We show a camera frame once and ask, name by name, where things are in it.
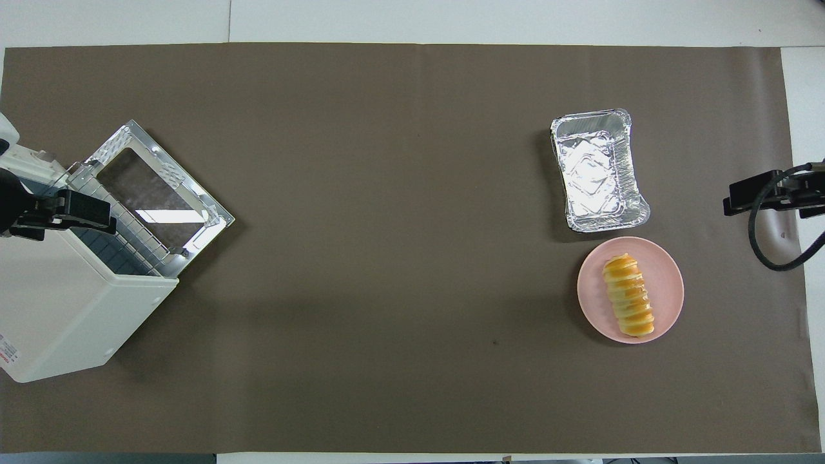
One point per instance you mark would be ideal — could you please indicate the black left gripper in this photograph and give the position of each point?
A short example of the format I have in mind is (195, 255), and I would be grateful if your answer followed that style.
(13, 203)

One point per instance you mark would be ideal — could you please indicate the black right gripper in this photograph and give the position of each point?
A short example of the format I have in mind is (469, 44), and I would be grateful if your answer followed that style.
(809, 187)

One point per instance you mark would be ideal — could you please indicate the golden ridged bread loaf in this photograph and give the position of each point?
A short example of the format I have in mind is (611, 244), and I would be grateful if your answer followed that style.
(628, 296)

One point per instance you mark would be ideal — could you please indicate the aluminium foil tray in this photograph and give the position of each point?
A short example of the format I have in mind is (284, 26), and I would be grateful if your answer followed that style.
(593, 174)

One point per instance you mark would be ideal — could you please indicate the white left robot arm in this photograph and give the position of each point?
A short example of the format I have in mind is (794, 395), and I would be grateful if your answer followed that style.
(32, 167)

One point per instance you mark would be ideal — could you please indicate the cream toaster oven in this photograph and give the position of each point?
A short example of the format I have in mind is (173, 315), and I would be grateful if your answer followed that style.
(58, 309)

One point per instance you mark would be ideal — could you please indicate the glass oven door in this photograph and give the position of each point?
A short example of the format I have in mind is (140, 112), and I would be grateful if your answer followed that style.
(148, 187)

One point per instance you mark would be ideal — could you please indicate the pink round plate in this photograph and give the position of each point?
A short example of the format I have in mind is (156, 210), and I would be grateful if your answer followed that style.
(667, 290)

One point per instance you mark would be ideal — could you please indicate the brown table mat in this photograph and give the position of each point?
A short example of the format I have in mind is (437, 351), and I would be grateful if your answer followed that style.
(387, 258)

